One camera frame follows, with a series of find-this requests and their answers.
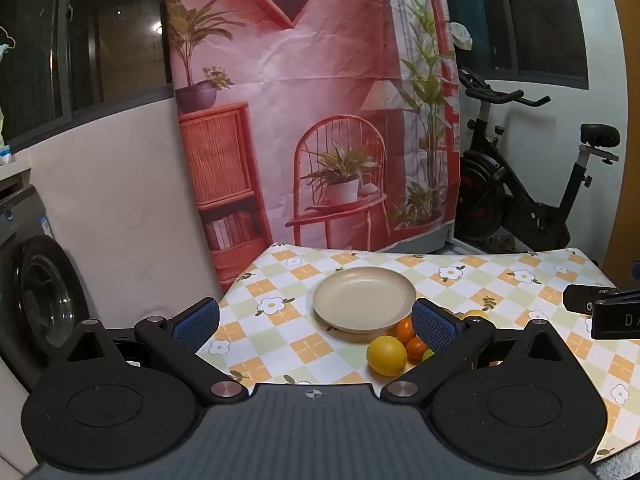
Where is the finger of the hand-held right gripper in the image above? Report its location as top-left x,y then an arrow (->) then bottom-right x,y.
563,285 -> 640,313

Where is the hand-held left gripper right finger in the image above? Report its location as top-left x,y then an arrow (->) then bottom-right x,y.
381,298 -> 571,407

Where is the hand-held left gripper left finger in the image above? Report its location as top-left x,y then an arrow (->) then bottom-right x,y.
65,298 -> 250,405

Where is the small orange mandarin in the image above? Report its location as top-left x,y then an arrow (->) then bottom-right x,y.
405,337 -> 430,362
393,317 -> 417,345

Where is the beige round plate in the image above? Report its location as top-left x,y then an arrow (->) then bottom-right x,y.
312,266 -> 417,343

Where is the checkered flower tablecloth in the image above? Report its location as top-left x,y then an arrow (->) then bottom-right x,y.
195,242 -> 640,466

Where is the black exercise bike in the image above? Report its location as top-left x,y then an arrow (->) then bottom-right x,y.
452,67 -> 621,256

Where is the grey washing machine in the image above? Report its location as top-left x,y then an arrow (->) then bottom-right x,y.
0,175 -> 93,396

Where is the printed pink backdrop cloth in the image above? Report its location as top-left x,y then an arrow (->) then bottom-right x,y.
165,0 -> 461,291

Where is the white crumpled cloth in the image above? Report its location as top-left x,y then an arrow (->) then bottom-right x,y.
450,22 -> 473,51

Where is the dark window with black frame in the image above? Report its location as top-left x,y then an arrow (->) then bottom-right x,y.
470,0 -> 591,91

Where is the dark window with grey frame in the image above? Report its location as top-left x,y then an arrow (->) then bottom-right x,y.
0,0 -> 173,148

